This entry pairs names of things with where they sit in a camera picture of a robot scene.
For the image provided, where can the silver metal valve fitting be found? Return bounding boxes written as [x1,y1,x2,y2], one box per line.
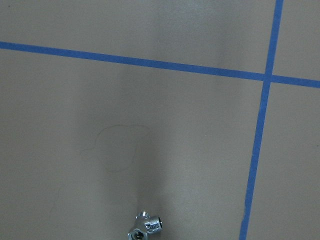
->
[127,211,163,240]

